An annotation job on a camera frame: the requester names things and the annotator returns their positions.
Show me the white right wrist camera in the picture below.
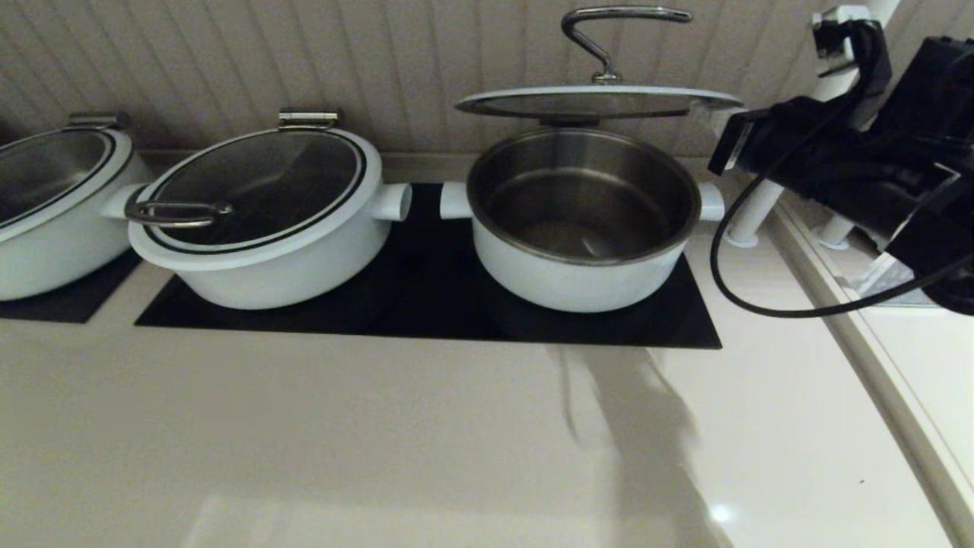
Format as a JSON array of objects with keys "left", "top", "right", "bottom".
[{"left": 810, "top": 6, "right": 870, "bottom": 77}]

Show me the white pot steel interior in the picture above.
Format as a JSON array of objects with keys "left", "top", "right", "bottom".
[
  {"left": 103, "top": 181, "right": 413, "bottom": 311},
  {"left": 0, "top": 129, "right": 153, "bottom": 301},
  {"left": 440, "top": 127, "right": 726, "bottom": 314}
]

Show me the large black glass cooktop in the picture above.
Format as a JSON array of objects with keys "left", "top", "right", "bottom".
[{"left": 135, "top": 183, "right": 722, "bottom": 349}]

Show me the small black glass cooktop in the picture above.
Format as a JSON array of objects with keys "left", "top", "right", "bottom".
[{"left": 0, "top": 250, "right": 142, "bottom": 324}]

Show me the glass lid white rim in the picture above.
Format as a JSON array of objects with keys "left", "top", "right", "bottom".
[
  {"left": 126, "top": 126, "right": 381, "bottom": 272},
  {"left": 455, "top": 6, "right": 745, "bottom": 129}
]

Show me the white pot far corner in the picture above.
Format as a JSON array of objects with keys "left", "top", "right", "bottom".
[{"left": 0, "top": 126, "right": 132, "bottom": 244}]

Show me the light blue patterned box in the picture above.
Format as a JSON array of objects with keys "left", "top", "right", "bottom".
[{"left": 851, "top": 251, "right": 944, "bottom": 309}]

